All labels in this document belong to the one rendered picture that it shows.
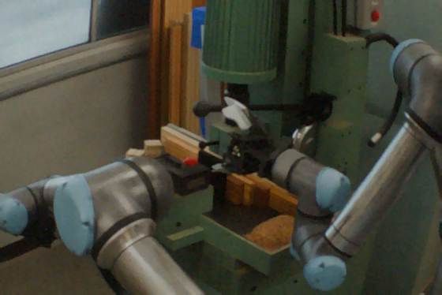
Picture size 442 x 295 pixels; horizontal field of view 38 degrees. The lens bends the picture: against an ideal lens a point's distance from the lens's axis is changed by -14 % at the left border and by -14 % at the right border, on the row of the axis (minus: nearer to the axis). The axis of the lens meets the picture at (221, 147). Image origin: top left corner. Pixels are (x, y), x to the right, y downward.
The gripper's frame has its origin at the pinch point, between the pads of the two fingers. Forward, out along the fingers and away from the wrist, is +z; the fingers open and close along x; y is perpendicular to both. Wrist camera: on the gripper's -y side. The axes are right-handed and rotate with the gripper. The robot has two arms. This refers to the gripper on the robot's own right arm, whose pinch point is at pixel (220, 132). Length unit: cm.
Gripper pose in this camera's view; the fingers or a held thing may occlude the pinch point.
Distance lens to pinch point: 152.8
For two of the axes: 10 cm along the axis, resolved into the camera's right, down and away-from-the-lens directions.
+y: -7.3, 1.0, -6.8
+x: -1.6, 9.4, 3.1
